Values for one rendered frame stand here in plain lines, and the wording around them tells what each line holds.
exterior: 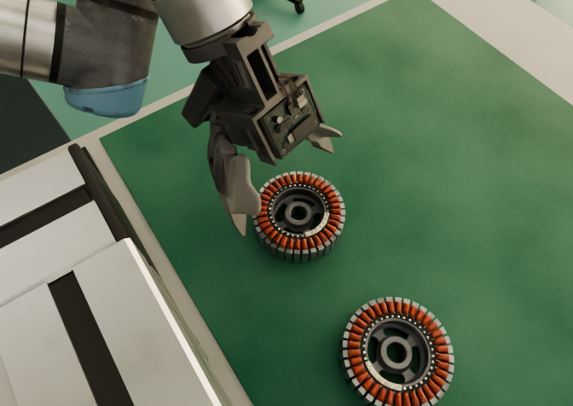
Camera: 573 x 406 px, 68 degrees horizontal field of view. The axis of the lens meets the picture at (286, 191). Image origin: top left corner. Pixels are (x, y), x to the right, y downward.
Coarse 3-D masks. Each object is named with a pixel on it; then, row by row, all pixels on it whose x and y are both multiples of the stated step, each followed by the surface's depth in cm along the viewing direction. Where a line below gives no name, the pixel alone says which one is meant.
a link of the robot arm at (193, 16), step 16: (160, 0) 33; (176, 0) 32; (192, 0) 32; (208, 0) 32; (224, 0) 33; (240, 0) 34; (160, 16) 35; (176, 16) 33; (192, 16) 33; (208, 16) 33; (224, 16) 33; (240, 16) 34; (176, 32) 34; (192, 32) 34; (208, 32) 34; (224, 32) 34
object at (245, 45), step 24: (264, 24) 34; (192, 48) 36; (216, 48) 35; (240, 48) 33; (264, 48) 37; (216, 72) 39; (240, 72) 35; (264, 72) 36; (288, 72) 40; (240, 96) 39; (264, 96) 36; (288, 96) 37; (312, 96) 39; (216, 120) 41; (240, 120) 37; (264, 120) 37; (288, 120) 38; (312, 120) 40; (240, 144) 43; (264, 144) 37; (288, 144) 39
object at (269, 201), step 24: (264, 192) 52; (288, 192) 53; (312, 192) 53; (336, 192) 53; (264, 216) 51; (288, 216) 52; (312, 216) 53; (336, 216) 51; (264, 240) 50; (288, 240) 50; (312, 240) 49; (336, 240) 51
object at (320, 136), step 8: (320, 128) 46; (328, 128) 45; (312, 136) 49; (320, 136) 50; (328, 136) 49; (336, 136) 47; (312, 144) 52; (320, 144) 50; (328, 144) 51; (328, 152) 52
